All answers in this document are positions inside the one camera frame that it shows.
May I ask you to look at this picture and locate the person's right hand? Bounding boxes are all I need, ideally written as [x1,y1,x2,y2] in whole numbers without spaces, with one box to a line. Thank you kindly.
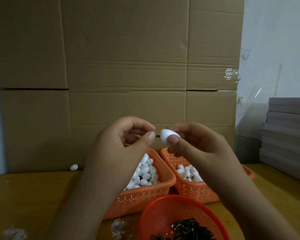
[166,122,239,189]

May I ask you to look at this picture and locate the person's left hand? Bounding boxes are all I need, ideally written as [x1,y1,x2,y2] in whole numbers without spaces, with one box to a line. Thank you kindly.
[89,116,156,178]

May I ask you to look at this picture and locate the person's left forearm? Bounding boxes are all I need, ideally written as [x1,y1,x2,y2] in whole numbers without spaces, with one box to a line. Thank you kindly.
[48,165,131,240]

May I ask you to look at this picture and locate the person's right forearm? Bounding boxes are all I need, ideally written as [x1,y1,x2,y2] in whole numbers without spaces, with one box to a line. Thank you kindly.
[207,165,300,240]

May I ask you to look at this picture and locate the pile of white foam eggs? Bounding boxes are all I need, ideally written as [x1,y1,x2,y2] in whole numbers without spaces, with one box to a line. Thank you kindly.
[124,153,162,190]
[176,163,204,183]

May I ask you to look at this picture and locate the orange rectangular perforated basket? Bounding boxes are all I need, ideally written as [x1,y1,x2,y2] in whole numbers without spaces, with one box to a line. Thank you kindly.
[160,147,256,204]
[104,148,177,220]

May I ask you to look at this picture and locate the round red mesh basket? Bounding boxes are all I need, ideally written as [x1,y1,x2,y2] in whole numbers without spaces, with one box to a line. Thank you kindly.
[137,194,231,240]

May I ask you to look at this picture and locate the crumpled white scrap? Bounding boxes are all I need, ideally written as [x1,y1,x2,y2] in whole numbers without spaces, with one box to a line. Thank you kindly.
[111,217,129,239]
[2,227,28,240]

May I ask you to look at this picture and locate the large brown cardboard sheet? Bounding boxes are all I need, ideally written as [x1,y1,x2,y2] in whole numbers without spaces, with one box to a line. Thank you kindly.
[0,0,246,174]

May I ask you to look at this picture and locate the pile of dark sticks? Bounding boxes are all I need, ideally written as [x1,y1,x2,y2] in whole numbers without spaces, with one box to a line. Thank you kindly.
[151,218,216,240]

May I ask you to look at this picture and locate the crumpled clear tape piece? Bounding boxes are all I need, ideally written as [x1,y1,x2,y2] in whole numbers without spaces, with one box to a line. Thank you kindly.
[224,68,241,83]

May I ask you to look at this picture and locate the stack of grey boards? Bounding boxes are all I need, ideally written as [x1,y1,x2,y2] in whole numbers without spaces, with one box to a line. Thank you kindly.
[259,97,300,184]

